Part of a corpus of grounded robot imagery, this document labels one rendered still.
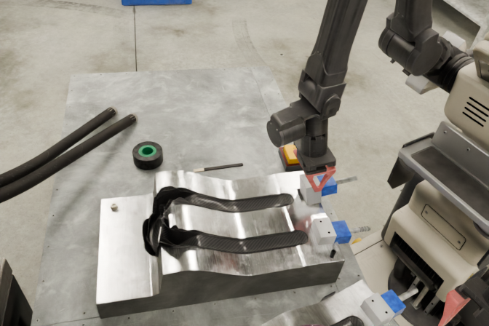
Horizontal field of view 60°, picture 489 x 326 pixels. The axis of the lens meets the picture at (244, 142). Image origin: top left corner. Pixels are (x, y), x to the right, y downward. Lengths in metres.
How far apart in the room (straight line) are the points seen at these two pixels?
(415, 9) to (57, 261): 0.89
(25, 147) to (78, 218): 1.51
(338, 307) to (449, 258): 0.35
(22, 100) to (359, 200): 2.06
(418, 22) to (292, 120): 0.29
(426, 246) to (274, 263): 0.42
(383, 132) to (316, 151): 1.88
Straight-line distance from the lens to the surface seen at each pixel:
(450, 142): 1.01
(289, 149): 1.21
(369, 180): 2.42
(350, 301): 0.94
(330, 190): 1.00
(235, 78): 1.53
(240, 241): 0.93
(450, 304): 0.76
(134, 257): 0.94
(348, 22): 0.74
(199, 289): 0.90
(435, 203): 1.14
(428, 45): 0.90
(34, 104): 2.87
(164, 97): 1.43
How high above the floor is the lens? 1.64
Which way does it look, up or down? 42 degrees down
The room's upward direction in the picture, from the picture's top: 6 degrees clockwise
